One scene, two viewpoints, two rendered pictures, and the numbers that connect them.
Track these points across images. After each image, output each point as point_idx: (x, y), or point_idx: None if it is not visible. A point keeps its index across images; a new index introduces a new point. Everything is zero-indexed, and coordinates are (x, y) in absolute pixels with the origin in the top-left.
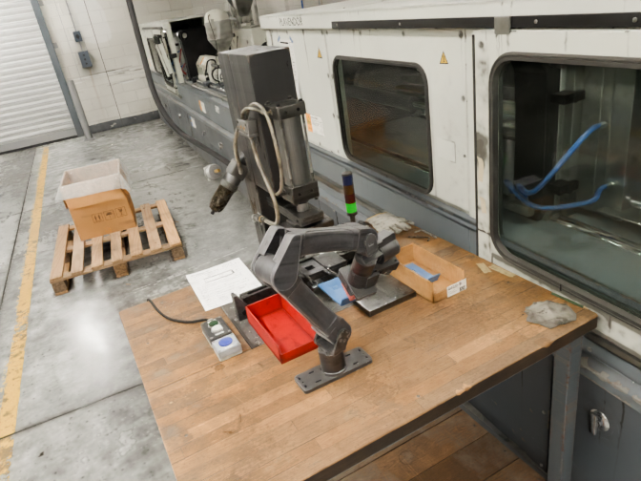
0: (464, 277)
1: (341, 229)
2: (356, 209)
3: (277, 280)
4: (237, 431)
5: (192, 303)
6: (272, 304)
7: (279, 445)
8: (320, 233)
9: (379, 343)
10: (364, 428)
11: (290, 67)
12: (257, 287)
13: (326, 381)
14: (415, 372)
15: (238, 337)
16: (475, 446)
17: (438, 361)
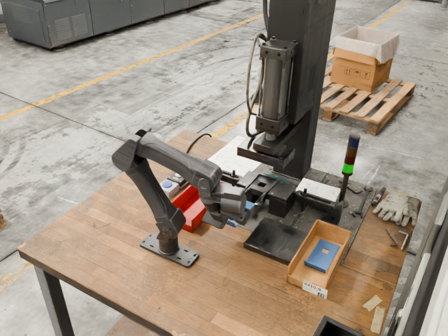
0: (325, 287)
1: (185, 161)
2: (349, 171)
3: (114, 159)
4: (95, 228)
5: (210, 153)
6: None
7: (89, 252)
8: (162, 151)
9: (212, 264)
10: (116, 288)
11: (305, 15)
12: (223, 170)
13: (153, 250)
14: (186, 298)
15: (184, 189)
16: None
17: (206, 309)
